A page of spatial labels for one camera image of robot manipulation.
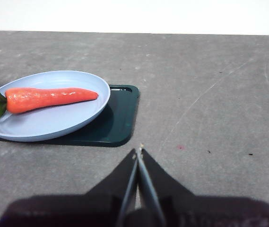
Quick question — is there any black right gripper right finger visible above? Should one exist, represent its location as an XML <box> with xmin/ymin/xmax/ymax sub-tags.
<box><xmin>138</xmin><ymin>145</ymin><xmax>269</xmax><ymax>227</ymax></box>

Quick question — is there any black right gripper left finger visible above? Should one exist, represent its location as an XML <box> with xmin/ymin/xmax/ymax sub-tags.
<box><xmin>0</xmin><ymin>148</ymin><xmax>139</xmax><ymax>227</ymax></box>

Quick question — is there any light blue round plate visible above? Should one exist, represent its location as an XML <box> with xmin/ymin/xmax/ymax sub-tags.
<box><xmin>0</xmin><ymin>70</ymin><xmax>111</xmax><ymax>142</ymax></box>

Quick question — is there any orange carrot with green leaves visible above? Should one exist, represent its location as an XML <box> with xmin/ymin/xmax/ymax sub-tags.
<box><xmin>0</xmin><ymin>84</ymin><xmax>99</xmax><ymax>121</ymax></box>

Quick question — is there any dark green cutting board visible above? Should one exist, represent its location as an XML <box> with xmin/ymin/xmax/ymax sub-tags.
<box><xmin>0</xmin><ymin>84</ymin><xmax>140</xmax><ymax>148</ymax></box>

